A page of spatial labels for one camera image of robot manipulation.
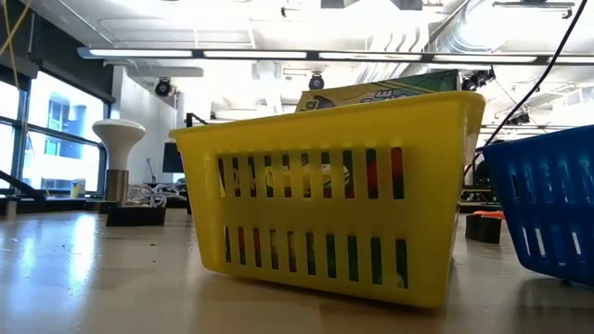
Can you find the yellow plastic basket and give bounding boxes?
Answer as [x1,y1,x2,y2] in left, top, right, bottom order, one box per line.
[169,90,487,309]

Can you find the green yellow crayon box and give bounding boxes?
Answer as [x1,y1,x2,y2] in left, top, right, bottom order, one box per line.
[295,69,460,113]

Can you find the blue plastic basket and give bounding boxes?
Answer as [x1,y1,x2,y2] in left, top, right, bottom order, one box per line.
[480,123,594,287]

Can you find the linear ceiling light fixture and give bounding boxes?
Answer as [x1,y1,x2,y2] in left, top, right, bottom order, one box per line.
[76,45,594,66]

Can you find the black monitor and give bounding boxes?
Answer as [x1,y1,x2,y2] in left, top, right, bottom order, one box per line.
[161,141,180,174]

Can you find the black coil wristband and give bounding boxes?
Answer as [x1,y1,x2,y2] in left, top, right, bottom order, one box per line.
[106,206,167,228]
[465,215,504,245]

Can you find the white mushroom lamp brass stem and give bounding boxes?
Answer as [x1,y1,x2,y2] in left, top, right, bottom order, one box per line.
[91,118,147,205]

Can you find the black ceiling track light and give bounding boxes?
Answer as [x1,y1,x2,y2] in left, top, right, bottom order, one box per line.
[461,68,497,93]
[505,110,531,126]

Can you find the white lamp cable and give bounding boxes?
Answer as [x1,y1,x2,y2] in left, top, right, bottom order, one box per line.
[125,182,189,209]

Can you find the black aluminium rig frame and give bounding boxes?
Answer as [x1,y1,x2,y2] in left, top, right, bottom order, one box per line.
[0,164,108,217]

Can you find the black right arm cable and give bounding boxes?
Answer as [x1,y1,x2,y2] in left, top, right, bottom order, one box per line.
[462,0,589,180]

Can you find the yellow extension cable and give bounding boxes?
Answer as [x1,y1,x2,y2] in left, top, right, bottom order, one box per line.
[0,0,32,89]

